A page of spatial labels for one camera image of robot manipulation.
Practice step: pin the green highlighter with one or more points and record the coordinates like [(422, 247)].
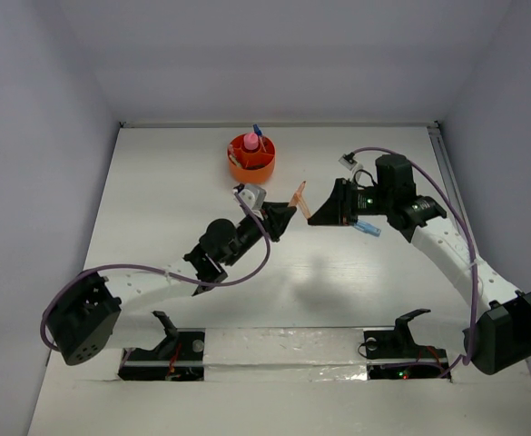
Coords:
[(235, 160)]

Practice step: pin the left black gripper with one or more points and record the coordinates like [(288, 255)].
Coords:
[(274, 220)]

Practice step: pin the clear blue-capped glue bottle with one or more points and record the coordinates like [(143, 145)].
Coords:
[(258, 132)]

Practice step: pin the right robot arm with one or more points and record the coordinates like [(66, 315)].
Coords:
[(498, 333)]

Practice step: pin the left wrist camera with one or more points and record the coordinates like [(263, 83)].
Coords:
[(249, 195)]

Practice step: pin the aluminium side rail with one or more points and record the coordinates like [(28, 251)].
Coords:
[(449, 179)]

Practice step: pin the orange highlighter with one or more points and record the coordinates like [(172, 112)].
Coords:
[(297, 200)]

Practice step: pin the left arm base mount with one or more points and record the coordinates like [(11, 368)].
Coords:
[(177, 358)]

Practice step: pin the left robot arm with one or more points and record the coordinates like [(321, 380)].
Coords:
[(119, 306)]

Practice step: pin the orange round organizer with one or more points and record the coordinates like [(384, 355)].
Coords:
[(265, 155)]

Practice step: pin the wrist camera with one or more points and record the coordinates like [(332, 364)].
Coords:
[(249, 195), (350, 163)]

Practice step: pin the blue highlighter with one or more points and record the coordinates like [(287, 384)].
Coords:
[(367, 228)]

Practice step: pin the pink glue stick tube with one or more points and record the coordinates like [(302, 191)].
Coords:
[(251, 143)]

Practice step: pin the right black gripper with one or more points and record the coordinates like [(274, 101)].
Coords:
[(338, 210)]

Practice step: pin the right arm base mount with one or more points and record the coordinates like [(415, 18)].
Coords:
[(391, 353)]

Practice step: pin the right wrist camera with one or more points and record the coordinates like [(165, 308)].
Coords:
[(350, 163)]

